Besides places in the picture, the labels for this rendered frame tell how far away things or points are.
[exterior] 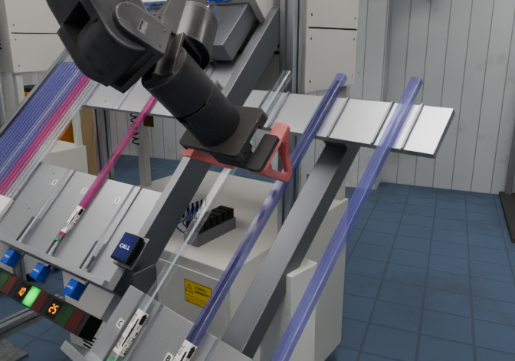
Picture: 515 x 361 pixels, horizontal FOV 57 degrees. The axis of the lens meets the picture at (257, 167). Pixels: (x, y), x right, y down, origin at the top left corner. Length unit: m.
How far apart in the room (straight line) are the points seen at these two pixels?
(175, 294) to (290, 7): 0.76
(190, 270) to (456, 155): 3.04
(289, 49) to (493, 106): 2.91
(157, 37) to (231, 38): 0.60
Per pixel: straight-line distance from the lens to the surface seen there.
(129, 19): 0.46
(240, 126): 0.53
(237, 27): 1.08
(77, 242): 1.00
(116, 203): 0.99
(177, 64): 0.48
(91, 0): 0.46
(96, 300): 1.57
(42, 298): 1.01
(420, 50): 3.88
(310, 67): 1.28
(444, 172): 4.00
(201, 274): 1.17
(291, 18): 1.13
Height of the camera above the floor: 1.13
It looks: 15 degrees down
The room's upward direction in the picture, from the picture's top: straight up
